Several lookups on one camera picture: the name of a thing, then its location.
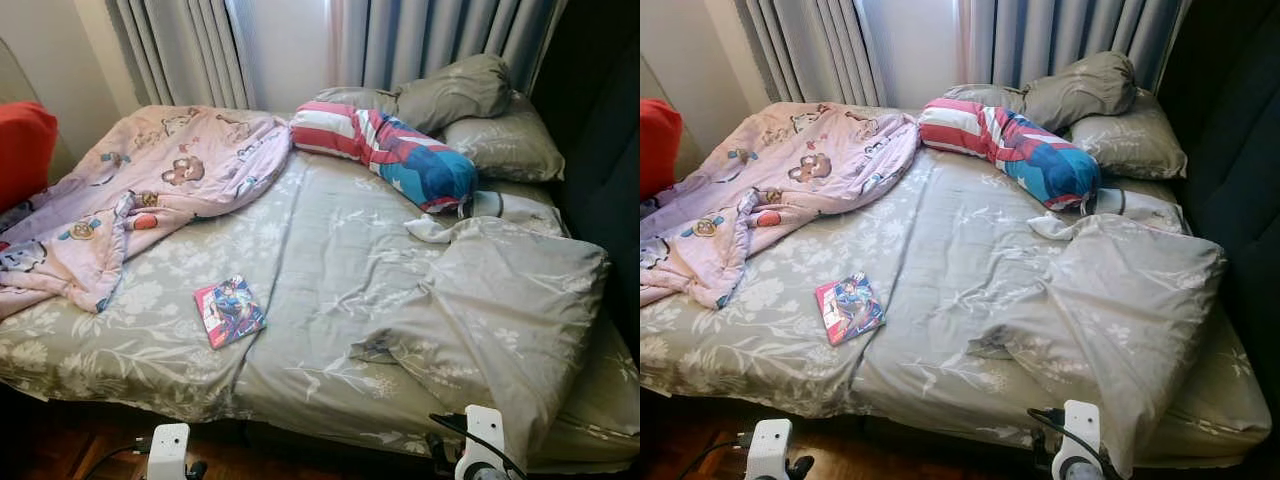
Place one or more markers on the colourful comic book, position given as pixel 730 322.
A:
pixel 850 308
pixel 230 312

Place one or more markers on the pink cartoon bear blanket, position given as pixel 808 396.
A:
pixel 780 185
pixel 150 190

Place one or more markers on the grey floral duvet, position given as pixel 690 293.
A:
pixel 1120 310
pixel 500 310

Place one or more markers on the grey floral bed sheet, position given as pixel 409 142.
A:
pixel 330 260
pixel 950 260

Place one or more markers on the white sock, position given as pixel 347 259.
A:
pixel 1050 228
pixel 430 230

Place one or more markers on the white striped cloth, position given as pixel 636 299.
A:
pixel 1140 207
pixel 520 210

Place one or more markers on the striped superhero bolster pillow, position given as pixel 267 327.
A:
pixel 1020 150
pixel 400 155

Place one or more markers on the grey floral pillow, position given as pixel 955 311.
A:
pixel 510 145
pixel 1135 142

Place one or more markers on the dark blue sofa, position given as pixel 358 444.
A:
pixel 1230 150
pixel 600 150

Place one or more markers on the grey pleated curtain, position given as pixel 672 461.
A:
pixel 1060 40
pixel 430 40
pixel 810 50
pixel 180 50

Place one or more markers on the beige rounded panel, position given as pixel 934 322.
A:
pixel 15 80
pixel 648 80

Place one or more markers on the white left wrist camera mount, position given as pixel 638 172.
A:
pixel 168 450
pixel 768 450

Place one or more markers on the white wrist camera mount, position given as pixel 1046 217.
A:
pixel 768 450
pixel 485 430
pixel 1080 425
pixel 168 450

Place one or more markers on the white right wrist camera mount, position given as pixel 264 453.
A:
pixel 485 430
pixel 1080 425

